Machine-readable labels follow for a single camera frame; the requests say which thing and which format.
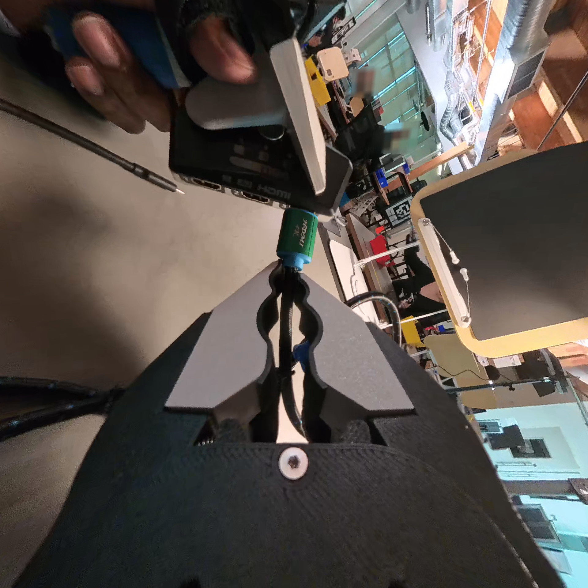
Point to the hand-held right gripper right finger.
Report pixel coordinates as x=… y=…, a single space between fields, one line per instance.
x=358 y=367

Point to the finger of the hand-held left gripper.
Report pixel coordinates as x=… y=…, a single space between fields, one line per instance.
x=234 y=103
x=303 y=115

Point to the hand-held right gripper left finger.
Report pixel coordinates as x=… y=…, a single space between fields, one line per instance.
x=220 y=358

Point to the person's left hand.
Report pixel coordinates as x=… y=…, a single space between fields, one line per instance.
x=115 y=92

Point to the yellow plastic bin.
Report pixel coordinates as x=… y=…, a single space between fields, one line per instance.
x=411 y=330

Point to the small blue plastic bin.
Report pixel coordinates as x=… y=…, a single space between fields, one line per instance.
x=381 y=178

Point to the red plastic bin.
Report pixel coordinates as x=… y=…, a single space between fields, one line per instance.
x=383 y=246

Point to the small black white marker sign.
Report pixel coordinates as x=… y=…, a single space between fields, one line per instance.
x=399 y=209

